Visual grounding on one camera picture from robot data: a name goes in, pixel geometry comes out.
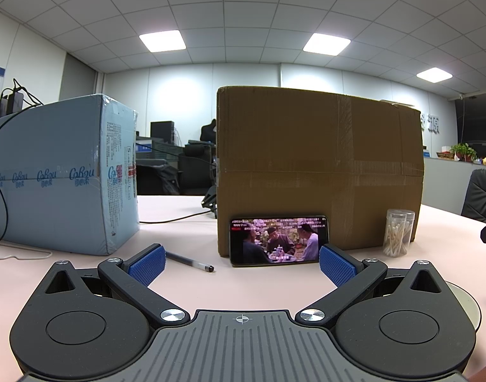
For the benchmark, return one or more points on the green potted plant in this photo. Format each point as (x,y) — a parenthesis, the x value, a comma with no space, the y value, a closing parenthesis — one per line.
(464,152)

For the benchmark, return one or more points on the black smartphone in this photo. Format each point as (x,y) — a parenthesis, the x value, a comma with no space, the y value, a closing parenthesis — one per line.
(275,242)

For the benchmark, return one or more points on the black computer monitor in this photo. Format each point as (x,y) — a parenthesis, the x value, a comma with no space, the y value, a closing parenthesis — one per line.
(162,130)

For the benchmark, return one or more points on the chair with dark jacket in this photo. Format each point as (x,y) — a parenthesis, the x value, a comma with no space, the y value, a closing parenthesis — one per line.
(157,181)

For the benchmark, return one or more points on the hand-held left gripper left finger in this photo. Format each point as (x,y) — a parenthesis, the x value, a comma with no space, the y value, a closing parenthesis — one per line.
(147,264)

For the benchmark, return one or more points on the clear cotton swab jar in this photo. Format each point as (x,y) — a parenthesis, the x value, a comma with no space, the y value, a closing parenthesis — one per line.
(398,232)

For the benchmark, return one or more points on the brown cardboard box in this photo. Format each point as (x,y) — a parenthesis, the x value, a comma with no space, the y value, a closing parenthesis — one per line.
(306,147)

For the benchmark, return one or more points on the white reception counter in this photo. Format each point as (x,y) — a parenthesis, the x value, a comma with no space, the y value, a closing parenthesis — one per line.
(446,187)

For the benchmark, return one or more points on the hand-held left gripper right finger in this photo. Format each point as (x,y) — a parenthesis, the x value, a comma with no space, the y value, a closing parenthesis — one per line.
(337,264)

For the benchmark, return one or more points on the black office chair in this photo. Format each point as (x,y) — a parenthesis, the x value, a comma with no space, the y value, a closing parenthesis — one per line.
(195,167)

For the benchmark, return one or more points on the black gel pen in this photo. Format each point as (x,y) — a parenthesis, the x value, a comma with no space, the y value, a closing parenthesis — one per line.
(187,260)

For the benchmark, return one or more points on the black leather chair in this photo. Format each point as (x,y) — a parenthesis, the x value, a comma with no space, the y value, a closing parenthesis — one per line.
(482,199)

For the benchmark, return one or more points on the white wall lettering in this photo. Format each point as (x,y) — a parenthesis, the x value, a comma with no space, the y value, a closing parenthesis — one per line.
(431,123)

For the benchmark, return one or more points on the black power adapter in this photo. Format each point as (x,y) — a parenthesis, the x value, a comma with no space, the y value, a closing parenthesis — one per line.
(2,106)
(16,101)

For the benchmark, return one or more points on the brown cloth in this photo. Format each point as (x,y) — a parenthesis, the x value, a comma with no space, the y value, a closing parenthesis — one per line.
(484,377)

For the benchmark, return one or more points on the square ceiling light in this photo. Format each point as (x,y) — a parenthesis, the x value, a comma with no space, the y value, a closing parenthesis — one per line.
(326,43)
(162,41)
(434,74)

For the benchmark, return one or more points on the light blue wrapped carton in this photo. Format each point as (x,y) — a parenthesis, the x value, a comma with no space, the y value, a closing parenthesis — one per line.
(56,175)

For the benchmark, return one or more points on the white bowl with dark outside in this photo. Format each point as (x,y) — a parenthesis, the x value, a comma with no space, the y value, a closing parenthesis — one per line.
(464,298)

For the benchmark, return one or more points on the black clamp stand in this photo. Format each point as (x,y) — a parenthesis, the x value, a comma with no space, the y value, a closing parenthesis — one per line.
(210,203)

